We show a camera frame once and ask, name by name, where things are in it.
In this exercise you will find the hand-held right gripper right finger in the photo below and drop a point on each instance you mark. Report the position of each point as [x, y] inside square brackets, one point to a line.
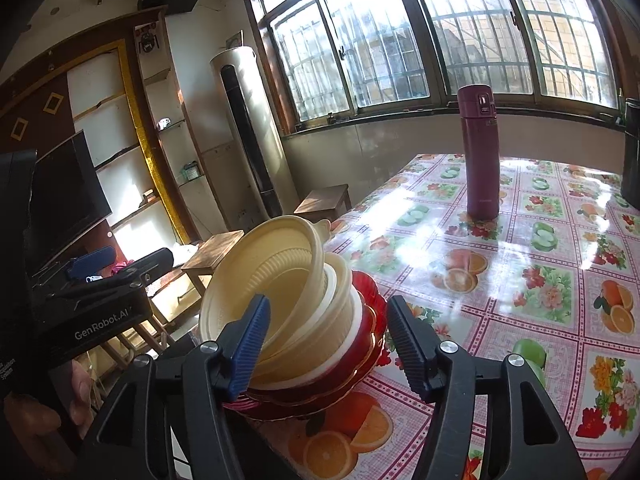
[407, 347]

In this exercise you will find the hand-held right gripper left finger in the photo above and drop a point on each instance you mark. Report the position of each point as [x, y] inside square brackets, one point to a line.
[250, 347]

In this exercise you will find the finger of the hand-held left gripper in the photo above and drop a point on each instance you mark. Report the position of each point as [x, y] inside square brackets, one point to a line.
[90, 260]
[150, 265]

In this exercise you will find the red glass plate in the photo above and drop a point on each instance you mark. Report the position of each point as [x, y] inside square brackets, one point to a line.
[380, 310]

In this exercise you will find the white bowl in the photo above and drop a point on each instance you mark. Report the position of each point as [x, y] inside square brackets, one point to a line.
[356, 325]

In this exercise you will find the red plate with gold rim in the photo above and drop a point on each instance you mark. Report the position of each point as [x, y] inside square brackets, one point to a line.
[320, 386]

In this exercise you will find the yellow plastic bowl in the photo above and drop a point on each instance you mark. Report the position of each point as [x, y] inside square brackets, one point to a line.
[270, 265]
[336, 290]

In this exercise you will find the person's left hand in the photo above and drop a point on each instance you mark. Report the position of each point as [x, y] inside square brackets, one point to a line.
[80, 395]

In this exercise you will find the magenta cloth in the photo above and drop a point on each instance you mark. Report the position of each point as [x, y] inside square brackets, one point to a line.
[121, 268]

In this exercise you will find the wooden side table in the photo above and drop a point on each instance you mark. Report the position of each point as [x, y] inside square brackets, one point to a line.
[212, 252]

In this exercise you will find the black television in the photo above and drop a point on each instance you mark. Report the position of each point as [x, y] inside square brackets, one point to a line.
[70, 195]

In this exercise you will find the green jar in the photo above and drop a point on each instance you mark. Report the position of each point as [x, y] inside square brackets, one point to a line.
[191, 171]

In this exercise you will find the floral fruit print tablecloth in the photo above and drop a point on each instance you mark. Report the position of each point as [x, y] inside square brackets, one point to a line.
[525, 270]

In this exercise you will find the white tower air conditioner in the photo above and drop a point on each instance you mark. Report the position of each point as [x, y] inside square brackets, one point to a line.
[250, 135]

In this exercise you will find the small wooden stool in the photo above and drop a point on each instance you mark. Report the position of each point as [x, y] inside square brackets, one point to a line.
[322, 200]

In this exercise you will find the maroon thermos bottle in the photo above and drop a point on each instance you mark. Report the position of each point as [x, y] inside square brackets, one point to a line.
[480, 160]

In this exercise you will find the dark container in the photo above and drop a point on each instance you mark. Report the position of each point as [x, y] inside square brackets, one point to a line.
[632, 160]

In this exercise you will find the barred window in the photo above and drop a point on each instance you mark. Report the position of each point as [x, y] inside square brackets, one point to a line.
[400, 35]

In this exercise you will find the wooden wall cabinet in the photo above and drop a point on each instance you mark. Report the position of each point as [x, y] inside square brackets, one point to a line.
[115, 125]

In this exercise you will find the small wall ornament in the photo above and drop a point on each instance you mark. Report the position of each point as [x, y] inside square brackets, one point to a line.
[148, 40]

